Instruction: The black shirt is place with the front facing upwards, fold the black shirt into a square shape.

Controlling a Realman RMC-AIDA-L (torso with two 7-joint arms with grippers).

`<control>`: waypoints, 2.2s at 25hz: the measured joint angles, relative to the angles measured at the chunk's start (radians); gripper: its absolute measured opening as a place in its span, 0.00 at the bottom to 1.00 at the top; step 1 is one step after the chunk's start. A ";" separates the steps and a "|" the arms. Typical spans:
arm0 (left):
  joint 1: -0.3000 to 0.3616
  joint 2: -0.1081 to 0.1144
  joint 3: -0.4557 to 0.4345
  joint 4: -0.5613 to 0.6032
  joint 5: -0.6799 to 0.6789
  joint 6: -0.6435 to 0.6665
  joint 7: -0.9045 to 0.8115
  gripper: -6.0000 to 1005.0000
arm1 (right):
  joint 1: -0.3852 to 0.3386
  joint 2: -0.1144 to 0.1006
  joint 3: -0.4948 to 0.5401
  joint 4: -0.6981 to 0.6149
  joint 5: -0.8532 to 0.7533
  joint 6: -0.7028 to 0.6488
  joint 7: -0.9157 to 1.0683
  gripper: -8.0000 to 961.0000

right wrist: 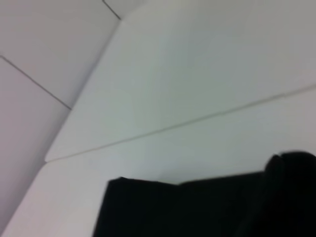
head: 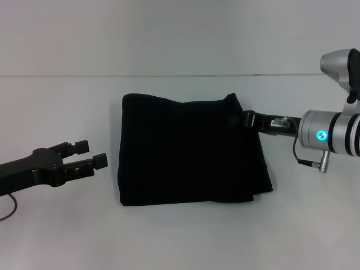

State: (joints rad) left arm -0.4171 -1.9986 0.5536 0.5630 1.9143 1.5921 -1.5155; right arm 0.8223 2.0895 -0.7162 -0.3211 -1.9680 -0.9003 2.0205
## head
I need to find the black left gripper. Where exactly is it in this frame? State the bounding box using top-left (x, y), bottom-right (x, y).
top-left (0, 139), bottom-right (109, 199)

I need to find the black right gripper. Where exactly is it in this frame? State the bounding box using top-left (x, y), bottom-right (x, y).
top-left (228, 110), bottom-right (302, 139)

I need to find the black shirt with FREE! print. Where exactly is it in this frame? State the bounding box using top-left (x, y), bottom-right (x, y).
top-left (117, 92), bottom-right (274, 206)

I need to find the left gripper cable with plug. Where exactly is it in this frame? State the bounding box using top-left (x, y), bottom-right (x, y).
top-left (0, 193), bottom-right (19, 222)

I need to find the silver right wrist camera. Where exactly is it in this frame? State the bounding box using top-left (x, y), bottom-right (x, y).
top-left (320, 48), bottom-right (360, 115)

